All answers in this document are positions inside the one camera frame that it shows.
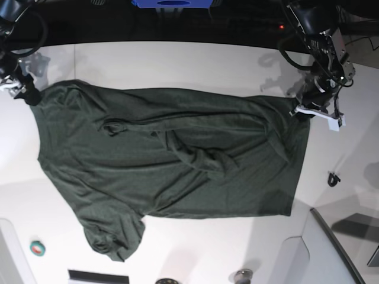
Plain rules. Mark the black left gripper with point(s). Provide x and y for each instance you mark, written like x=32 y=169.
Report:
x=314 y=98

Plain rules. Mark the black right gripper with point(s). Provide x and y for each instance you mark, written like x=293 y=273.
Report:
x=12 y=77

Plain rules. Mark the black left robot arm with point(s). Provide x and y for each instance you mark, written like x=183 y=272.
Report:
x=315 y=23

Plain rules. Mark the small black clip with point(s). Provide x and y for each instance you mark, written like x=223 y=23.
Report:
x=333 y=179

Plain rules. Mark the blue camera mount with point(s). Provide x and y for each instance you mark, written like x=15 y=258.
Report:
x=145 y=4

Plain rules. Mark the green red tape roll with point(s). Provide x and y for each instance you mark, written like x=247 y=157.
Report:
x=37 y=248

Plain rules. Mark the dark green t-shirt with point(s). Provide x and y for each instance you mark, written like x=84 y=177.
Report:
x=116 y=156

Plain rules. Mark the round metal knob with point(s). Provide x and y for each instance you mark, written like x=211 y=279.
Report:
x=243 y=276

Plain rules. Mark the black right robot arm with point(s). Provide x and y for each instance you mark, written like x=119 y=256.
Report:
x=11 y=13

